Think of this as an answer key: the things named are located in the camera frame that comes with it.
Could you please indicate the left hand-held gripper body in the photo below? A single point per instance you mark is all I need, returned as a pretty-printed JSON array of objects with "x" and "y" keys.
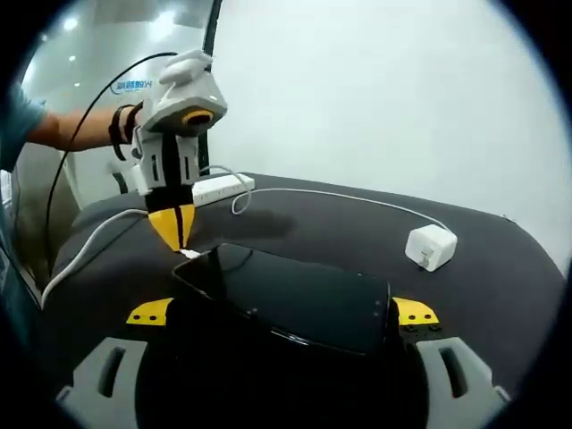
[{"x": 187, "y": 100}]

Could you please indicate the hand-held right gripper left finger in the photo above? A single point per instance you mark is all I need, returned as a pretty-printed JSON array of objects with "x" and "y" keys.
[{"x": 107, "y": 384}]

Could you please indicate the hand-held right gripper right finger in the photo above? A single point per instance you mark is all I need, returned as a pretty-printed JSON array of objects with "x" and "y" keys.
[{"x": 460, "y": 384}]

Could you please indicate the white power strip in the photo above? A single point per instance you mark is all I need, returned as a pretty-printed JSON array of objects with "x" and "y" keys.
[{"x": 223, "y": 187}]

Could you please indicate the white charger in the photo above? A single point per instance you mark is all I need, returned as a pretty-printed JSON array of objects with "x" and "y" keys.
[{"x": 431, "y": 246}]

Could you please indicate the black phone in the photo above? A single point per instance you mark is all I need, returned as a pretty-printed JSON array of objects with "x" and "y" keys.
[{"x": 290, "y": 295}]

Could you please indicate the black wristband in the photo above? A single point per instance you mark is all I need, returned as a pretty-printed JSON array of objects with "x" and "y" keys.
[{"x": 117, "y": 123}]

